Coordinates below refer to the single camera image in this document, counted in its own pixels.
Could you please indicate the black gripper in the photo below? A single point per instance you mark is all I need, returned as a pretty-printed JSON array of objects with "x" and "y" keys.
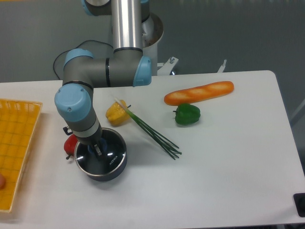
[{"x": 87, "y": 138}]

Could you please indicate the red bell pepper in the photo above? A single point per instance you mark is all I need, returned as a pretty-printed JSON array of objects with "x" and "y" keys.
[{"x": 69, "y": 146}]

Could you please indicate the green onion stalks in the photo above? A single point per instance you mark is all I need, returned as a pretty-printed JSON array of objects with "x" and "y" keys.
[{"x": 167, "y": 145}]

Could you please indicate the green bell pepper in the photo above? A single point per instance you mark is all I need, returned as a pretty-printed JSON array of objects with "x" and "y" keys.
[{"x": 187, "y": 114}]

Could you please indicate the glass lid blue knob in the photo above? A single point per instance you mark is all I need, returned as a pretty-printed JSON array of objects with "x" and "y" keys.
[{"x": 104, "y": 162}]

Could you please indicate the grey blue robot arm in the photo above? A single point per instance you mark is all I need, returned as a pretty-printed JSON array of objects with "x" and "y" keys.
[{"x": 82, "y": 72}]

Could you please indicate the black object at table edge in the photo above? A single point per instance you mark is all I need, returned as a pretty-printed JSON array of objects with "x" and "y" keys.
[{"x": 299, "y": 199}]

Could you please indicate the yellow bell pepper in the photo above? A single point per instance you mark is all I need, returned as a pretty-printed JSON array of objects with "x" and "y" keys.
[{"x": 116, "y": 115}]

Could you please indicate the yellow wicker basket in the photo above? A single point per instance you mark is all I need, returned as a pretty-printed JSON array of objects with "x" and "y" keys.
[{"x": 18, "y": 120}]

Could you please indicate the orange baguette bread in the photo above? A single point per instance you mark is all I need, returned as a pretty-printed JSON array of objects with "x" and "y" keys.
[{"x": 199, "y": 93}]

